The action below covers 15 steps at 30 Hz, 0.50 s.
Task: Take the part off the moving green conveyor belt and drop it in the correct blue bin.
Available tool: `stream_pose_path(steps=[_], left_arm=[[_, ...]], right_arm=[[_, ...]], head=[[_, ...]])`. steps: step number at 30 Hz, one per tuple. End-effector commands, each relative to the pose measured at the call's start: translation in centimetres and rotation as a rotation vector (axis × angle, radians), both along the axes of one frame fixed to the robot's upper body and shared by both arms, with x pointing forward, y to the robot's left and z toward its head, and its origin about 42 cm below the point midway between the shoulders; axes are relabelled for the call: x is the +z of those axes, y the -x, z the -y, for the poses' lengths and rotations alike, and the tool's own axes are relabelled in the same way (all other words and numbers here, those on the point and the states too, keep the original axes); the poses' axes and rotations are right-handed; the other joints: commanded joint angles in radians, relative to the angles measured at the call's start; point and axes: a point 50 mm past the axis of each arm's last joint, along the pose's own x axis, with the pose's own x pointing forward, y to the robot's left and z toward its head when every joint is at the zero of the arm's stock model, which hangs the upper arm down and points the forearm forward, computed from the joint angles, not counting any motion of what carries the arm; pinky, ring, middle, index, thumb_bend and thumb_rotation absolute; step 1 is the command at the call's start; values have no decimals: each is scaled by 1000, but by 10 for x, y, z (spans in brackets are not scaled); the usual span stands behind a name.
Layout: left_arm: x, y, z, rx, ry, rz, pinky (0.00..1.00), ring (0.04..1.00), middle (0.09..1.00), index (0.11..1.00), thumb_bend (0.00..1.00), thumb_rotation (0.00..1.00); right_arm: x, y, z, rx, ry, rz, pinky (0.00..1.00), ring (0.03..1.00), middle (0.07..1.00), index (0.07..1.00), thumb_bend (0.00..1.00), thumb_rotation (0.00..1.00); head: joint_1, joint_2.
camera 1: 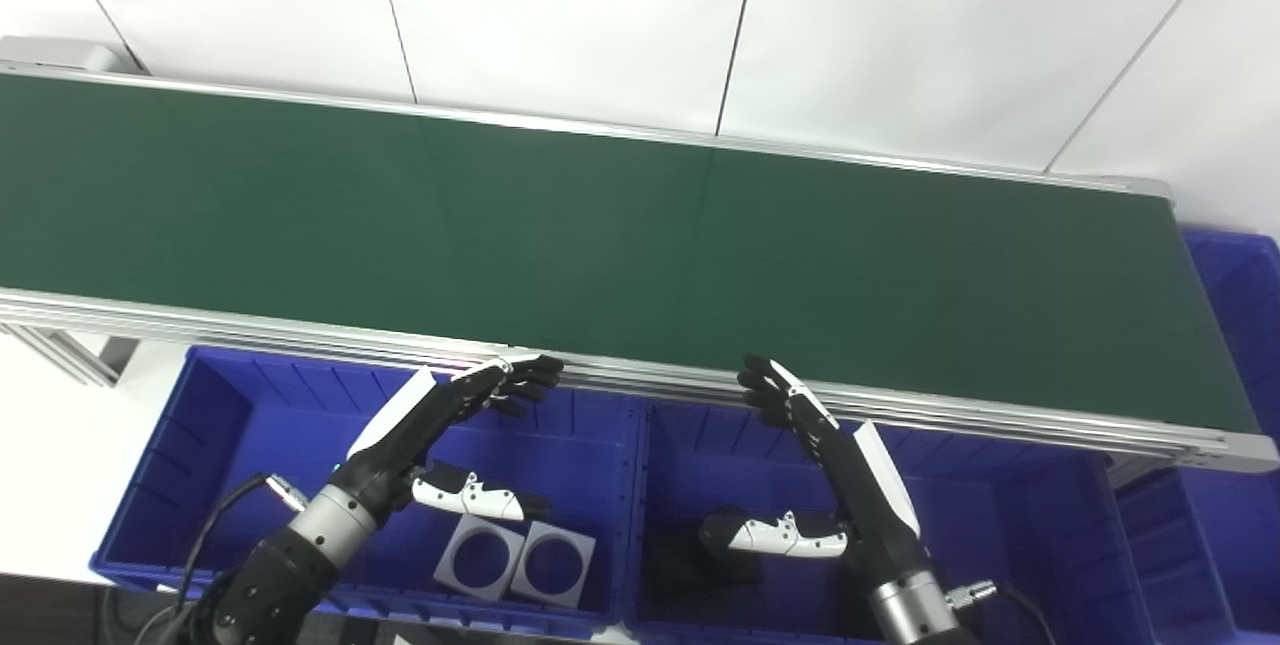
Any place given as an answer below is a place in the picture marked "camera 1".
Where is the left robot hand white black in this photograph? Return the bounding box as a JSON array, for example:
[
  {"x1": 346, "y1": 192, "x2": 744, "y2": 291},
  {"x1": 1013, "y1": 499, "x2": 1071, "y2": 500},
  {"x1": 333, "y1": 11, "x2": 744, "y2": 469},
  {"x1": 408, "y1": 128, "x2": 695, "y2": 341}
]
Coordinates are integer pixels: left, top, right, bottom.
[{"x1": 345, "y1": 355, "x2": 564, "y2": 523}]

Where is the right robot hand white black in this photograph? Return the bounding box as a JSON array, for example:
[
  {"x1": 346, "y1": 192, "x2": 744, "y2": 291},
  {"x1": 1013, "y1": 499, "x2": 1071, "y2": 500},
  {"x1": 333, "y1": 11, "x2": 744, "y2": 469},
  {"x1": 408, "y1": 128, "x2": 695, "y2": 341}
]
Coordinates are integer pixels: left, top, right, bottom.
[{"x1": 700, "y1": 355, "x2": 926, "y2": 588}]

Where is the white square part round hole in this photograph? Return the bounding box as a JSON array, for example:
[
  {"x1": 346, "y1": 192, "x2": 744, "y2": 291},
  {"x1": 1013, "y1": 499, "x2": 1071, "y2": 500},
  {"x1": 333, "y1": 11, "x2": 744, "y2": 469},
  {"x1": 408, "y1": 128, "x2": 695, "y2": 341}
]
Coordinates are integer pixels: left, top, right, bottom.
[
  {"x1": 434, "y1": 515, "x2": 526, "y2": 601},
  {"x1": 510, "y1": 522, "x2": 597, "y2": 609}
]

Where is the blue plastic bin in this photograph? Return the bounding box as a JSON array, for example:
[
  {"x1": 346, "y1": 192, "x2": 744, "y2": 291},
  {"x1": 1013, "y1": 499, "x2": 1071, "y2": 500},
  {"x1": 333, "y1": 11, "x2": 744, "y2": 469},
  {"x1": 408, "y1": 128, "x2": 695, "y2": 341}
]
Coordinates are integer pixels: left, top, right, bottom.
[
  {"x1": 1115, "y1": 228, "x2": 1280, "y2": 645},
  {"x1": 625, "y1": 395, "x2": 1156, "y2": 645},
  {"x1": 90, "y1": 345, "x2": 641, "y2": 638}
]

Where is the black part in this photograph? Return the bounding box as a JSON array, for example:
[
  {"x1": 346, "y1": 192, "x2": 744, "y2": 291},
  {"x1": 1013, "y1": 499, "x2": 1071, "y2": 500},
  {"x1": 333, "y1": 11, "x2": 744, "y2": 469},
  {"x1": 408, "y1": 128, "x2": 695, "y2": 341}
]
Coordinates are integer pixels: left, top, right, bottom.
[{"x1": 650, "y1": 525, "x2": 761, "y2": 598}]

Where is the aluminium conveyor leg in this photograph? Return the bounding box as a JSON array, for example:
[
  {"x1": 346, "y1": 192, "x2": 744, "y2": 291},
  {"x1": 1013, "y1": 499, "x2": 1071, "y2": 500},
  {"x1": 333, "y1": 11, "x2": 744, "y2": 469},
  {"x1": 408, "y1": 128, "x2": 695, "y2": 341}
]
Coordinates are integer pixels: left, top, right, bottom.
[
  {"x1": 1105, "y1": 453, "x2": 1176, "y2": 486},
  {"x1": 0, "y1": 323, "x2": 139, "y2": 388}
]

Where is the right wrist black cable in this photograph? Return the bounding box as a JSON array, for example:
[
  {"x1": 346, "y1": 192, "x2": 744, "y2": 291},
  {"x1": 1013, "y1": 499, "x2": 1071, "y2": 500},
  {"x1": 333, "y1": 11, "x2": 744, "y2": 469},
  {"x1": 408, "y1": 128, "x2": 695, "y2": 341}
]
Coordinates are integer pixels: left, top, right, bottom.
[{"x1": 945, "y1": 579, "x2": 1061, "y2": 645}]

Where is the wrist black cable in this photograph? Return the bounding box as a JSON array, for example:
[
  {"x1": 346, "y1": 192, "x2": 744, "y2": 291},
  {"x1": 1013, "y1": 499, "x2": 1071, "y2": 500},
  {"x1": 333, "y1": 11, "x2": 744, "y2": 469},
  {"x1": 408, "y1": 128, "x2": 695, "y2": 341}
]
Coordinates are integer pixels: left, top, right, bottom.
[
  {"x1": 945, "y1": 579, "x2": 1061, "y2": 645},
  {"x1": 135, "y1": 472, "x2": 309, "y2": 645}
]

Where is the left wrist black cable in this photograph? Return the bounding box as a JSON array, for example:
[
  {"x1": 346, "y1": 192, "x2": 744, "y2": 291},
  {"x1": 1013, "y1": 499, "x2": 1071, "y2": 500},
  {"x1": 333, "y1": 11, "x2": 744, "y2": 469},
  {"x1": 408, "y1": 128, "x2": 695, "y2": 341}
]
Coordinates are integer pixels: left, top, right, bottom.
[{"x1": 135, "y1": 472, "x2": 309, "y2": 645}]

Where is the green conveyor belt aluminium frame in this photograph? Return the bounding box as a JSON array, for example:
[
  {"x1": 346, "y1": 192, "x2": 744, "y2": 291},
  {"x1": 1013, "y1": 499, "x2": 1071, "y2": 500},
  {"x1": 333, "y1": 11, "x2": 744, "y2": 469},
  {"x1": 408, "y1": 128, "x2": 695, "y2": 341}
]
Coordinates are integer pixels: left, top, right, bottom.
[{"x1": 0, "y1": 37, "x2": 1280, "y2": 474}]

